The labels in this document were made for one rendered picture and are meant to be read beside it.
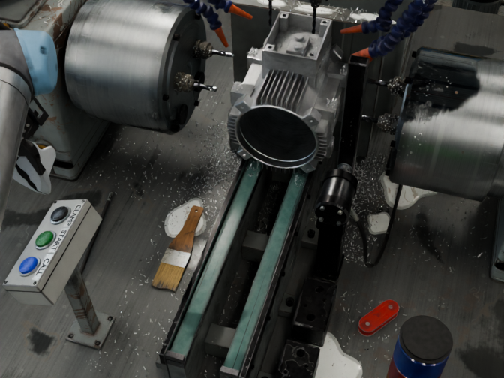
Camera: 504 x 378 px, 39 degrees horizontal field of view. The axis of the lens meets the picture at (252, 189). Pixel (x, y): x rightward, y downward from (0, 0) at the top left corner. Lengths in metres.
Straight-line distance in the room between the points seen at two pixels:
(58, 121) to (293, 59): 0.49
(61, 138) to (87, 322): 0.39
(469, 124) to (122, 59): 0.61
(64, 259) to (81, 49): 0.42
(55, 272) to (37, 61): 0.37
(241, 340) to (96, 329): 0.30
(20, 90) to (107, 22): 0.54
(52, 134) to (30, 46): 0.64
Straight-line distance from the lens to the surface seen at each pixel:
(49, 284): 1.08
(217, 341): 1.23
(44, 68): 0.84
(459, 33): 1.92
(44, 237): 1.12
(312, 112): 1.22
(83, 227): 1.13
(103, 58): 1.31
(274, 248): 1.24
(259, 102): 1.24
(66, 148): 1.49
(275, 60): 1.26
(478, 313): 1.37
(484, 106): 1.20
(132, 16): 1.33
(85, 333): 1.32
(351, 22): 1.33
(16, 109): 0.80
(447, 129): 1.19
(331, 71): 1.33
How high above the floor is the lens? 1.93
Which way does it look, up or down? 50 degrees down
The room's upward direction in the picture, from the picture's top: 2 degrees counter-clockwise
